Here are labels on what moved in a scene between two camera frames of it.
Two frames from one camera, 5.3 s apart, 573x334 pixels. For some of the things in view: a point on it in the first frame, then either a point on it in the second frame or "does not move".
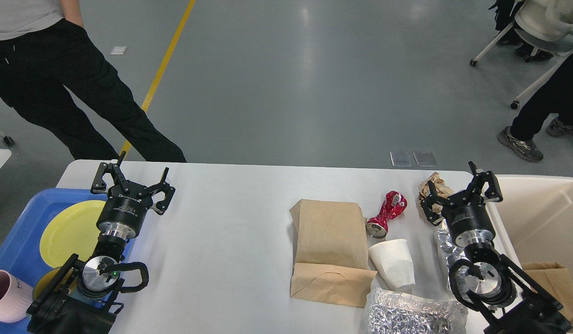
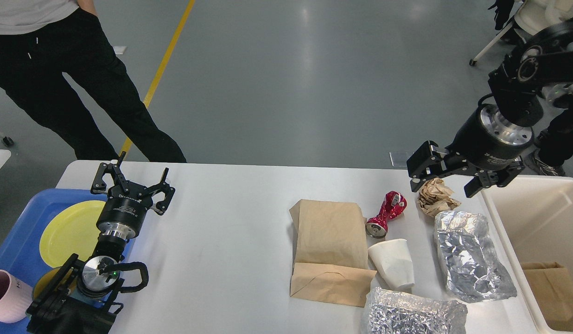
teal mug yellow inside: (47, 278) does not move
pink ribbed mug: (9, 297) does not move
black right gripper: (467, 215) → (486, 141)
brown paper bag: (332, 248) does not move
